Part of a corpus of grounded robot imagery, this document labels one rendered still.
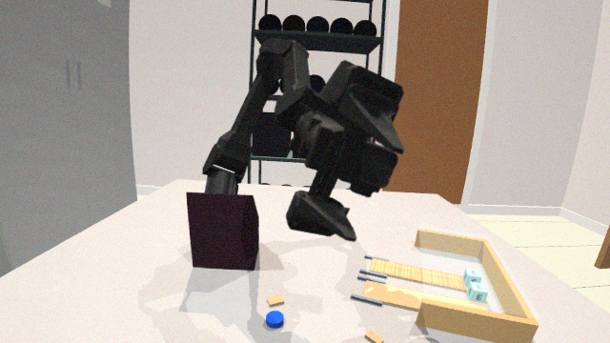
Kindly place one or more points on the orange grid-patterned strip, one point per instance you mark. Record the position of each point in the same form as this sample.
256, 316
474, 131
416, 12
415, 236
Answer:
396, 270

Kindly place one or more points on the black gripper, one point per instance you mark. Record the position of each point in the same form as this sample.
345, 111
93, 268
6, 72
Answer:
370, 102

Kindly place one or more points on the blue short cylinder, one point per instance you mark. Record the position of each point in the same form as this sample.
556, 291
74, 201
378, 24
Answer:
274, 319

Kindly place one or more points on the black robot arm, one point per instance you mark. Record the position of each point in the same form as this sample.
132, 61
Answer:
280, 58

